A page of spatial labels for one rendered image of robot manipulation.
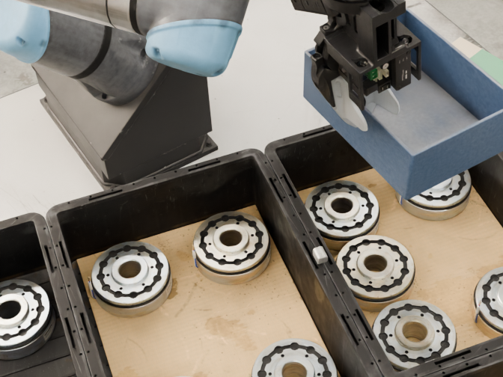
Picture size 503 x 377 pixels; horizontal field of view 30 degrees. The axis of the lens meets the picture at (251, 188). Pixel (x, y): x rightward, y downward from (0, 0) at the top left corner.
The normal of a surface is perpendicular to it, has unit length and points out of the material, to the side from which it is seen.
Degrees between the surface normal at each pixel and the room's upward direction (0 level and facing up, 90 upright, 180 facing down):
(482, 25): 0
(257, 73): 0
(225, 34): 75
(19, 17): 51
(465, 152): 90
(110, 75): 84
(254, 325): 0
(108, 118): 44
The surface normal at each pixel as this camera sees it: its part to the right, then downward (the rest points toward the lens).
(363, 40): -0.86, 0.47
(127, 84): 0.22, 0.65
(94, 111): -0.61, -0.18
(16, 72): -0.04, -0.66
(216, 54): 0.63, 0.25
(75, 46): 0.61, 0.50
